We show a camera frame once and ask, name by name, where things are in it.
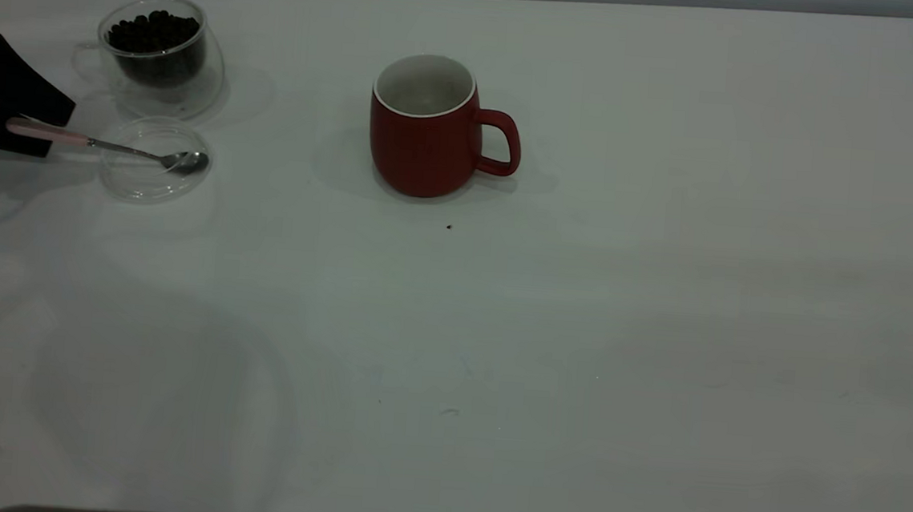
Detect clear glass cup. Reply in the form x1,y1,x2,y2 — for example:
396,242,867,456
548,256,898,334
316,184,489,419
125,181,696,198
67,0,232,125

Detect clear glass lid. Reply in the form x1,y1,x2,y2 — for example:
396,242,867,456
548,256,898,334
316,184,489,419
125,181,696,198
97,112,216,209

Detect dark coffee beans pile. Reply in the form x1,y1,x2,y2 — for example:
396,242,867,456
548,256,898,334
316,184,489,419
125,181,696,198
104,7,211,93

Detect pink handled metal spoon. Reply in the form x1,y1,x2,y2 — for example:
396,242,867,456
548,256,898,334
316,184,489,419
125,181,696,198
3,117,212,178

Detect red ceramic mug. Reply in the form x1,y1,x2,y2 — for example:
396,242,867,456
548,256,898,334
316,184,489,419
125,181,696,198
364,50,529,206

